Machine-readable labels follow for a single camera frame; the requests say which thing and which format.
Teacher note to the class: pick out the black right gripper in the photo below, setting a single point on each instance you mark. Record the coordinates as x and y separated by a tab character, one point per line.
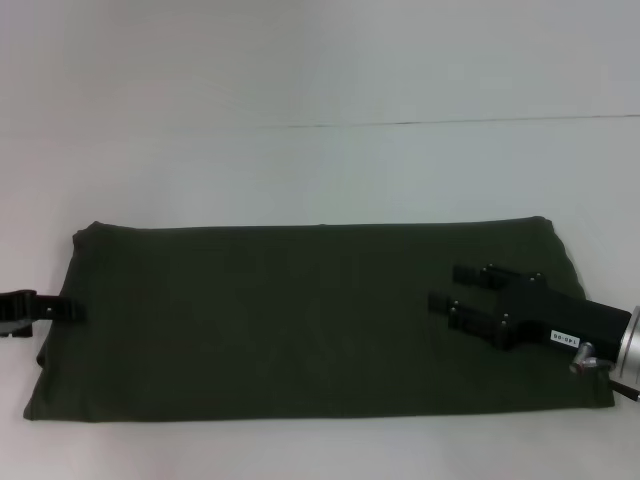
560	315

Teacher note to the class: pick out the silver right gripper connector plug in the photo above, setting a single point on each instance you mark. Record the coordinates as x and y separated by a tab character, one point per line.
589	359

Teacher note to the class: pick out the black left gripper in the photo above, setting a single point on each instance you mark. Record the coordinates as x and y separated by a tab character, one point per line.
17	312

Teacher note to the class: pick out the dark green FREE! t-shirt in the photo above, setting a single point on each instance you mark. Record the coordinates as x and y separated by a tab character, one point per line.
300	320

